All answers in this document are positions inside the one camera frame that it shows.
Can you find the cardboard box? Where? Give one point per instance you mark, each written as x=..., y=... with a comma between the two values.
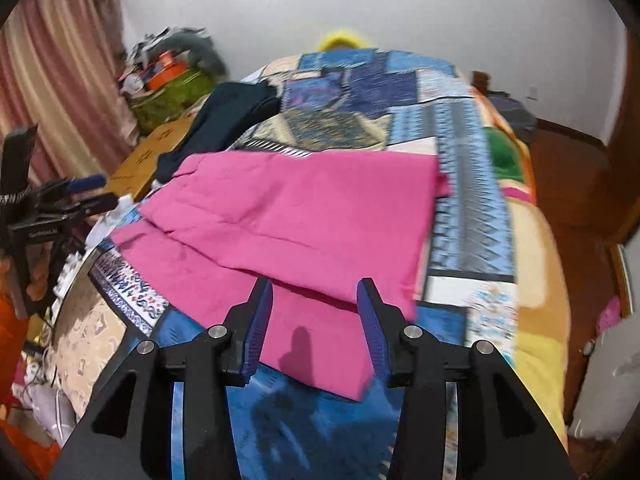
x=150, y=152

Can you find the orange box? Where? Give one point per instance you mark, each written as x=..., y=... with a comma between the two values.
x=167, y=72

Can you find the grey plush toy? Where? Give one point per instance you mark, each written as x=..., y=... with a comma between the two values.
x=197, y=47

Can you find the yellow orange fleece blanket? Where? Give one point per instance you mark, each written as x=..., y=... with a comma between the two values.
x=530, y=240

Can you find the grey bag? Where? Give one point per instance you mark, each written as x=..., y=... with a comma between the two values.
x=517, y=110

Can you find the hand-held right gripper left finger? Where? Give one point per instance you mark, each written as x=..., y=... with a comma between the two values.
x=258, y=316

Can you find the blue patchwork bedspread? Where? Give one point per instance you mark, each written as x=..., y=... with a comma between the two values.
x=390, y=125

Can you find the white pillow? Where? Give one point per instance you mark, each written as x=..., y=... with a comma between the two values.
x=602, y=385

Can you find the green bag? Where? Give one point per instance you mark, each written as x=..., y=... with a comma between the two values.
x=167, y=95

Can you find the pink curtain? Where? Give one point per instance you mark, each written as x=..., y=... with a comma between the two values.
x=55, y=65

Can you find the pink pants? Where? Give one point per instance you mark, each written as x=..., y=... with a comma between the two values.
x=300, y=220

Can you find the dark navy garment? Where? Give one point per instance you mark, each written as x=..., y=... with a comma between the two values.
x=220, y=120

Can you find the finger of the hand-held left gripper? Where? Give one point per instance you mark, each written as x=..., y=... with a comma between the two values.
x=95, y=206
x=87, y=181

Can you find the yellow plush toy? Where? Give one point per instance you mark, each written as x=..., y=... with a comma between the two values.
x=342, y=40

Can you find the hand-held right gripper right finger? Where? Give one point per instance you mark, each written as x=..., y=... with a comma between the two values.
x=371, y=317

